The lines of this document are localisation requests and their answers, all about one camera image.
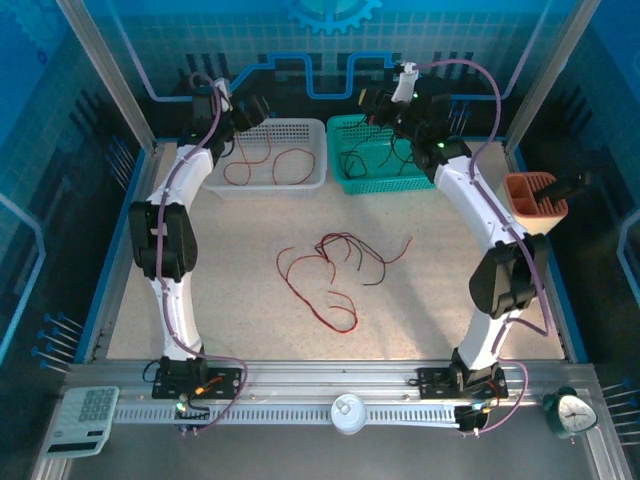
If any white plastic basket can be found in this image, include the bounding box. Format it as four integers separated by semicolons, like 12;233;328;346
202;118;329;199

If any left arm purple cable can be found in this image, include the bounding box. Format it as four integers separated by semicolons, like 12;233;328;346
154;71;250;435

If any white desk calculator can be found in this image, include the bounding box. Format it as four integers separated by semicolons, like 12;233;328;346
40;385;121;460

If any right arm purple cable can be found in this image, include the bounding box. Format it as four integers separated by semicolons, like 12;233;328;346
417;58;551;437

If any white slotted cable duct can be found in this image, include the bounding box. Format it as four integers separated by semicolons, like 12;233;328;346
113;402;476;429

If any green alarm clock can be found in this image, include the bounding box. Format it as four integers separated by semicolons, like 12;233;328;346
542;385;600;441

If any beige knife block orange top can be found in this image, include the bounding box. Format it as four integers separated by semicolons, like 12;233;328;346
503;171;570;236

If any thin black cable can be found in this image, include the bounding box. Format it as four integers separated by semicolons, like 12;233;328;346
338;148;370;180
324;236;387;287
343;237;363;270
374;127;416;176
342;115;396;140

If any aluminium frame post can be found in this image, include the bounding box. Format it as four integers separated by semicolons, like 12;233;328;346
53;0;162;154
502;0;604;154

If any thin red cable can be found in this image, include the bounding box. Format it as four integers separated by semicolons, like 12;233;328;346
272;148;317;187
315;232;414;264
223;127;275;187
277;244;360;335
286;252;337;284

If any teal plastic basket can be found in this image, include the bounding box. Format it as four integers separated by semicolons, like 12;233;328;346
327;113;436;196

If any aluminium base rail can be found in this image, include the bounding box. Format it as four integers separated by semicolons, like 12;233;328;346
67;357;599;409

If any black knife handle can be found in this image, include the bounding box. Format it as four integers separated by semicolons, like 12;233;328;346
537;171;599;194
534;182;584;204

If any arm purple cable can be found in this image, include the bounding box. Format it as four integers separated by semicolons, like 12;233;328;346
417;58;551;437
154;71;250;435

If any small black control board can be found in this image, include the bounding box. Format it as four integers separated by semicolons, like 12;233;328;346
173;397;212;437
455;399;494;437

